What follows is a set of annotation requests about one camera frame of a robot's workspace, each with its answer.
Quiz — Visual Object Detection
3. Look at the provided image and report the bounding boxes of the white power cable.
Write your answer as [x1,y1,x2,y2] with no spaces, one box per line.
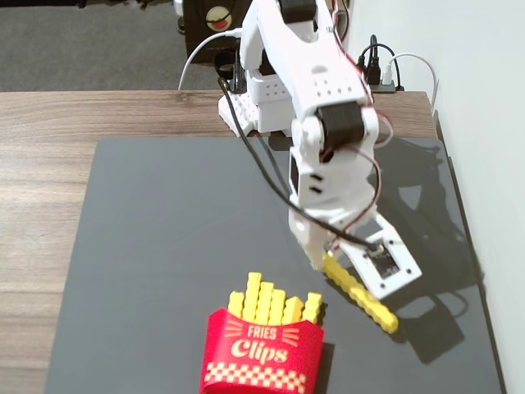
[177,27,244,90]

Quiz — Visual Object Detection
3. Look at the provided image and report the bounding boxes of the tallest yellow fry clip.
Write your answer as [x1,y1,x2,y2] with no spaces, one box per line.
[242,271,263,323]

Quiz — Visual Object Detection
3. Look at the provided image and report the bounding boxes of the white usb cable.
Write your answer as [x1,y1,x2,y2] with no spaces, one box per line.
[387,52,441,121]

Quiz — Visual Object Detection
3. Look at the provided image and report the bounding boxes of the grey work mat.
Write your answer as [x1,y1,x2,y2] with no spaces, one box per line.
[43,136,509,394]

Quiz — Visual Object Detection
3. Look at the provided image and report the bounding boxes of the black usb plug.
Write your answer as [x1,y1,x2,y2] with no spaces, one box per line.
[353,34,397,77]
[366,34,381,86]

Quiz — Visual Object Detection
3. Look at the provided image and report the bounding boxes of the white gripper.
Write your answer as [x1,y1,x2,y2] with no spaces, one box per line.
[287,199,395,273]

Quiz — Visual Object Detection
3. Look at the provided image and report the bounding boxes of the black table clamp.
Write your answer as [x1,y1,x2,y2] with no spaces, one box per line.
[213,48,248,94]

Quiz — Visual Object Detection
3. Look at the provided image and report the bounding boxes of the long yellow plastic fry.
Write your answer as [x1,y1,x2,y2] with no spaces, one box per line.
[322,250,400,335]

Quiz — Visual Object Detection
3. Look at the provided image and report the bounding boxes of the black camera cable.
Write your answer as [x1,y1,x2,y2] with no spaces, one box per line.
[217,76,381,254]

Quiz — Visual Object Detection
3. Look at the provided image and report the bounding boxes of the white gripper camera mount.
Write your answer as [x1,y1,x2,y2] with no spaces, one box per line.
[339,214,423,300]

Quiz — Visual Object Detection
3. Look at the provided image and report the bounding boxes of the short yellow fry clip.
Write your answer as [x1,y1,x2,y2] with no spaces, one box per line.
[227,290,246,319]

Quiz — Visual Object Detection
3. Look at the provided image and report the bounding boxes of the red fries clips box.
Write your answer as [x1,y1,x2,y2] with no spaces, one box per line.
[199,307,326,394]

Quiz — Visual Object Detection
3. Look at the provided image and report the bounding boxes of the black box with round dial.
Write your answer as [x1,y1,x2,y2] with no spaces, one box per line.
[181,0,252,65]

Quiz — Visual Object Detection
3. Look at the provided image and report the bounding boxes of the black usb hub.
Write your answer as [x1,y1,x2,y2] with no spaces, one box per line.
[368,78,398,94]

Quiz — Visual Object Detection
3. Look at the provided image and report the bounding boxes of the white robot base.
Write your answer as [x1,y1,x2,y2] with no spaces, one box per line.
[217,67,297,135]

